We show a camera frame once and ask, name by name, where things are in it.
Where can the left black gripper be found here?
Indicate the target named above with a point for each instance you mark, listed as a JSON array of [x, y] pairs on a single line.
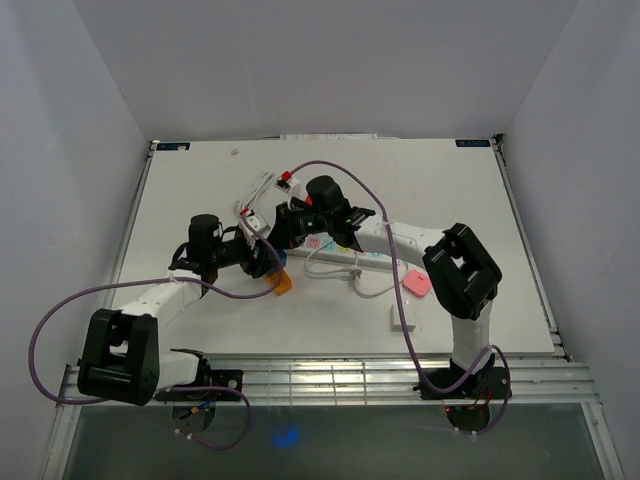
[[264, 262]]

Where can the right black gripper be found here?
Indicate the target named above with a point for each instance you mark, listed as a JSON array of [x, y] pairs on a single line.
[[284, 233]]

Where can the blue cube plug adapter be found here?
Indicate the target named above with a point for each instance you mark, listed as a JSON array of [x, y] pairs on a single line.
[[282, 260]]

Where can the orange power strip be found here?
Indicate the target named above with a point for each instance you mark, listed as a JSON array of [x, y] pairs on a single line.
[[280, 281]]

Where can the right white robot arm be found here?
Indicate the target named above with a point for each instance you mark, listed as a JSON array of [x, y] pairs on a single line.
[[463, 275]]

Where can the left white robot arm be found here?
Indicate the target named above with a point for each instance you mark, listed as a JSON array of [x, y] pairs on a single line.
[[122, 359]]

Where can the pink flat plug adapter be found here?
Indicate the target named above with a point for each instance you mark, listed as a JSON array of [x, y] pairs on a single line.
[[417, 283]]

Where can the white multicolour power strip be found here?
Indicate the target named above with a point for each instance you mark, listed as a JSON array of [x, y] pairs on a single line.
[[322, 247]]

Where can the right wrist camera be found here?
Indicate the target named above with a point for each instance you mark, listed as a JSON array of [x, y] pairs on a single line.
[[288, 184]]

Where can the aluminium frame rail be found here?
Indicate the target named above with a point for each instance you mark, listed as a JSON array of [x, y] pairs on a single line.
[[297, 382]]

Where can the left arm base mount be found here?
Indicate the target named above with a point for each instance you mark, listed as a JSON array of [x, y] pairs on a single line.
[[187, 375]]

